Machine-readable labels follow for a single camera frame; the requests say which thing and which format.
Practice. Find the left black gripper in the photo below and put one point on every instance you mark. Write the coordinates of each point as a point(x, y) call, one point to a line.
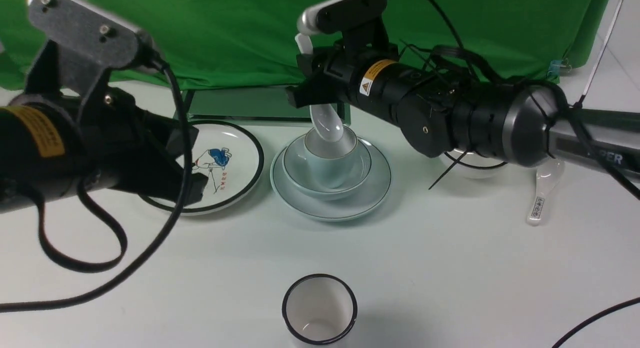
point(149, 163)

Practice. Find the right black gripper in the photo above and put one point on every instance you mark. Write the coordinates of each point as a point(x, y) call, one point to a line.
point(372, 81)

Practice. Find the plain white ceramic spoon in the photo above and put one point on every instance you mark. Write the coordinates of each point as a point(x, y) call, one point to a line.
point(325, 120)

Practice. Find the pale green cup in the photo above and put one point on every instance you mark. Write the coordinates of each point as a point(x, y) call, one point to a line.
point(330, 162)

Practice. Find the pale green shallow bowl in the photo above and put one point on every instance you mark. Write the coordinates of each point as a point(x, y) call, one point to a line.
point(298, 171)

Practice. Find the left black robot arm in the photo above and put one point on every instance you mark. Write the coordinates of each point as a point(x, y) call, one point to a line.
point(43, 148)

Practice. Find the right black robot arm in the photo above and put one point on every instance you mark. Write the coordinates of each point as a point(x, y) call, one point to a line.
point(442, 108)

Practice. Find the black-rimmed illustrated plate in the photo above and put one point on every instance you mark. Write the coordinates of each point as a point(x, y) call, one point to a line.
point(231, 158)

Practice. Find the pale green plain plate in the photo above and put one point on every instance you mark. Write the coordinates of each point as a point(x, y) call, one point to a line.
point(339, 206)

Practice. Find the green backdrop cloth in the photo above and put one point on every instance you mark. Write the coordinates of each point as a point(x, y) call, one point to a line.
point(235, 43)

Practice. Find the small black-rimmed illustrated bowl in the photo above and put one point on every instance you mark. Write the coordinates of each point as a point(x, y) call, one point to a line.
point(472, 165)

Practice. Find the blue binder clip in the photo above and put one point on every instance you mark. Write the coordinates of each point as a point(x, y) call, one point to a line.
point(558, 68)

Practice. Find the white spoon with label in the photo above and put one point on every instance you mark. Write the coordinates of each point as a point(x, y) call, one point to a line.
point(547, 177)

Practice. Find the black-rimmed white cup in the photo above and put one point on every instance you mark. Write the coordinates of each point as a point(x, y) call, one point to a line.
point(319, 311)

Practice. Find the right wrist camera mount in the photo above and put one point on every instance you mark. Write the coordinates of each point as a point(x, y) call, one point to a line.
point(358, 21)

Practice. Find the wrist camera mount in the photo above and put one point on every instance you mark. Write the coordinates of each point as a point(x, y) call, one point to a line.
point(84, 45)
point(358, 21)

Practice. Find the metal table cable hatch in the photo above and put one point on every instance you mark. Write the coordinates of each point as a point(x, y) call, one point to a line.
point(251, 105)

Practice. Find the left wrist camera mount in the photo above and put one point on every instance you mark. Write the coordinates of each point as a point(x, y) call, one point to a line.
point(84, 45)

